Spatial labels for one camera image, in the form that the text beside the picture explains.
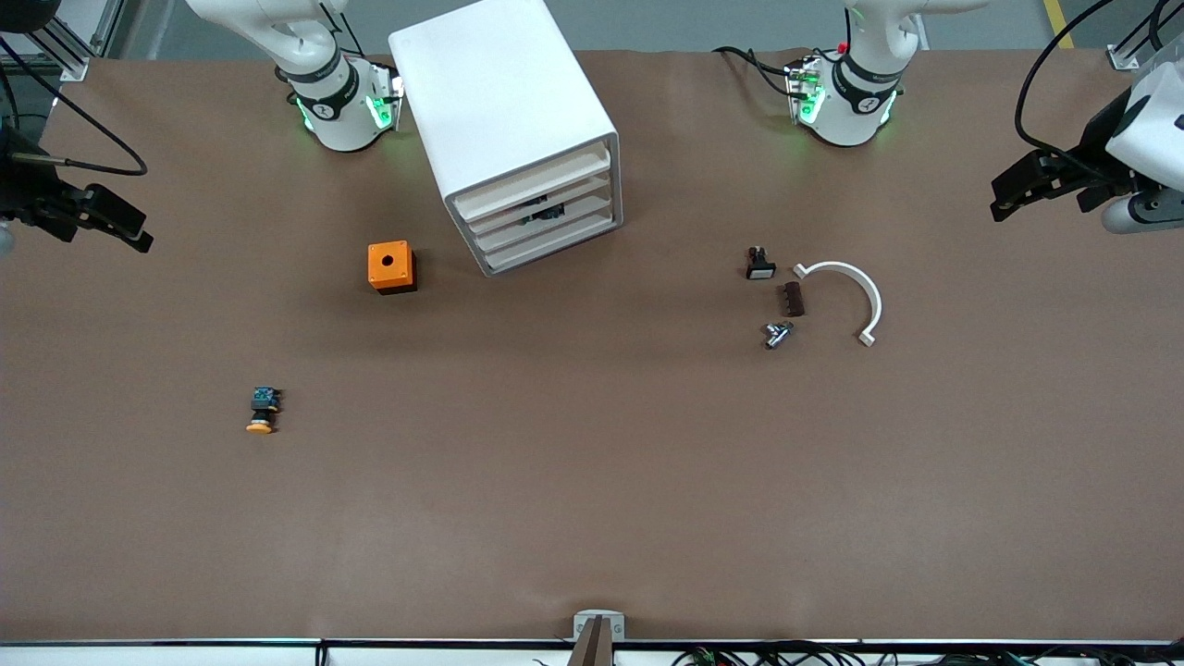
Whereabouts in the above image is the white plastic drawer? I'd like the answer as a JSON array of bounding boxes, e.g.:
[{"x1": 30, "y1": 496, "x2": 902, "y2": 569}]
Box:
[
  {"x1": 451, "y1": 139, "x2": 616, "y2": 218},
  {"x1": 481, "y1": 213, "x2": 621, "y2": 277},
  {"x1": 472, "y1": 192, "x2": 615, "y2": 255},
  {"x1": 462, "y1": 171, "x2": 613, "y2": 237}
]

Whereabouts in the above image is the yellow push button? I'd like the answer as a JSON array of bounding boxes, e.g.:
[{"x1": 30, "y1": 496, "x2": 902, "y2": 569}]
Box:
[{"x1": 245, "y1": 387, "x2": 283, "y2": 436}]

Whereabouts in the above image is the white drawer cabinet housing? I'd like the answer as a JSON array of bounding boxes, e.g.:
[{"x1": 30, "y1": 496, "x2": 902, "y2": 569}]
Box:
[{"x1": 388, "y1": 0, "x2": 623, "y2": 278}]

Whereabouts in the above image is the orange box with hole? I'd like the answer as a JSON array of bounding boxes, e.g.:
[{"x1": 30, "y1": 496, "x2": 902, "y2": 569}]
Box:
[{"x1": 367, "y1": 240, "x2": 418, "y2": 296}]

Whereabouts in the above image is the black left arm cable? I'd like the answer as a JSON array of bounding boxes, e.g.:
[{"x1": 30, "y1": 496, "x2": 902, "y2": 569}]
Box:
[{"x1": 1015, "y1": 0, "x2": 1184, "y2": 163}]

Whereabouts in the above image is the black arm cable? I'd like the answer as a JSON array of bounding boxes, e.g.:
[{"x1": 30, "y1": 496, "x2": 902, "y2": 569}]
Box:
[
  {"x1": 0, "y1": 37, "x2": 149, "y2": 177},
  {"x1": 1015, "y1": 0, "x2": 1184, "y2": 163}
]

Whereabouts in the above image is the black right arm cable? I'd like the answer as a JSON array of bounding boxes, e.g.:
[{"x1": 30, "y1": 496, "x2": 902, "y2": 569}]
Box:
[{"x1": 0, "y1": 37, "x2": 149, "y2": 177}]

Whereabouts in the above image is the aluminium frame profile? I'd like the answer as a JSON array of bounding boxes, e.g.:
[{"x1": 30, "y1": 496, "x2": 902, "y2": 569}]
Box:
[
  {"x1": 1107, "y1": 0, "x2": 1184, "y2": 70},
  {"x1": 0, "y1": 0, "x2": 126, "y2": 82}
]

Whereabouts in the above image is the white curved bracket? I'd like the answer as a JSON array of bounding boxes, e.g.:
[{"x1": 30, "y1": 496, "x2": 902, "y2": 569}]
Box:
[{"x1": 793, "y1": 261, "x2": 883, "y2": 348}]

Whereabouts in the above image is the black base cable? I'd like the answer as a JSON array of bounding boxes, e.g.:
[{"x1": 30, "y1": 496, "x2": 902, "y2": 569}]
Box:
[
  {"x1": 712, "y1": 44, "x2": 801, "y2": 98},
  {"x1": 319, "y1": 0, "x2": 399, "y2": 70}
]

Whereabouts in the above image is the black cable bundle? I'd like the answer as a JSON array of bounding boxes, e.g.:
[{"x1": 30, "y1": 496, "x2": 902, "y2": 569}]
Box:
[{"x1": 675, "y1": 645, "x2": 1184, "y2": 666}]

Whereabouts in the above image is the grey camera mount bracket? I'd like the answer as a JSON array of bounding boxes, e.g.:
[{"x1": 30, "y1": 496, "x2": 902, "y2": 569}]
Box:
[{"x1": 569, "y1": 610, "x2": 625, "y2": 666}]

